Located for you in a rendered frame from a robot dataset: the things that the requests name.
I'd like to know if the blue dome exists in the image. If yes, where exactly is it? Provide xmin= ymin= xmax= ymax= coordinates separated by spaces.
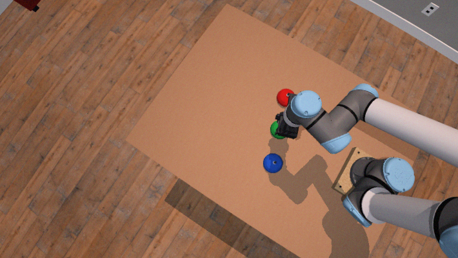
xmin=263 ymin=154 xmax=283 ymax=173

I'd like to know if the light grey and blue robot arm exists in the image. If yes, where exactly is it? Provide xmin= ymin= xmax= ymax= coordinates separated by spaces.
xmin=283 ymin=83 xmax=458 ymax=258

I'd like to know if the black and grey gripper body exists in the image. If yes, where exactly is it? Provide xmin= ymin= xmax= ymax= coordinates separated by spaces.
xmin=275 ymin=112 xmax=299 ymax=139

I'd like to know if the red dome bell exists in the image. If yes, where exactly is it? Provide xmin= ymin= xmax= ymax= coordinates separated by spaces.
xmin=277 ymin=88 xmax=294 ymax=107

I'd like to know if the green bell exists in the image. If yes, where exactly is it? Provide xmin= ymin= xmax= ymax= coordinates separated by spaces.
xmin=270 ymin=121 xmax=285 ymax=139

